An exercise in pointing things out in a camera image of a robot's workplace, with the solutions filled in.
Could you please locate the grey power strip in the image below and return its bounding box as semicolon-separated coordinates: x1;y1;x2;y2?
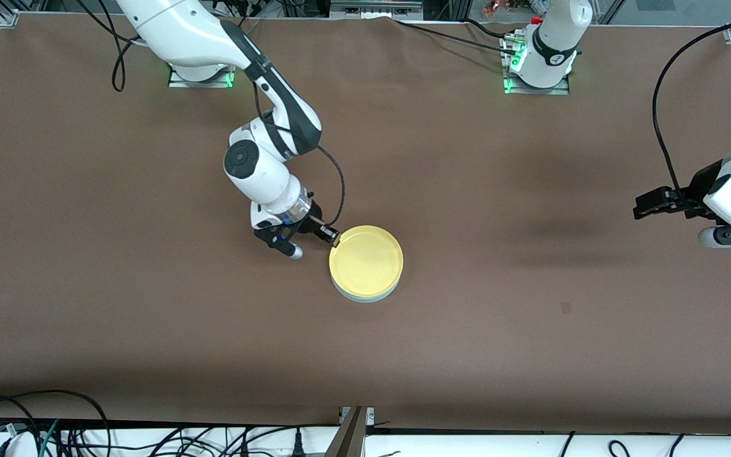
330;0;424;18

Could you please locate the brown table cover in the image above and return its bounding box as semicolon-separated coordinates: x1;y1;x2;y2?
0;13;731;427

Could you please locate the green cable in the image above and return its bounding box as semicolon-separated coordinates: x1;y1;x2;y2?
39;419;62;457

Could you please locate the pale green plate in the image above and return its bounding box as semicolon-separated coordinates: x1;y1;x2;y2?
332;278;402;305

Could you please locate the short black table cable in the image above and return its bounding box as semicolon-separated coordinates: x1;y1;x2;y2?
464;17;509;39

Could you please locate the small black looped cable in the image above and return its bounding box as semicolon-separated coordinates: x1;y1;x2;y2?
0;395;43;457

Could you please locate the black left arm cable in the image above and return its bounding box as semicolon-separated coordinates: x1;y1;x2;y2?
652;16;731;220

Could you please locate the large black looped cable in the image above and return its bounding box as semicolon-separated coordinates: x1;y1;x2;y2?
0;389;111;457

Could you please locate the long black table cable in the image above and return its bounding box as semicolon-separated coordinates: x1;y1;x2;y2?
393;18;517;54

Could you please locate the yellow plate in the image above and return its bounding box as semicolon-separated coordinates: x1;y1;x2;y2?
329;225;404;299

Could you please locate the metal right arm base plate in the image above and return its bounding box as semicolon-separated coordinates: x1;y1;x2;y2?
168;62;237;89

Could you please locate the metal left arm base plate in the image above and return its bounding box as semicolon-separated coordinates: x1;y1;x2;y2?
501;35;572;96

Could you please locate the aluminium frame profile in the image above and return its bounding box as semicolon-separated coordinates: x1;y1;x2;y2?
329;406;376;457

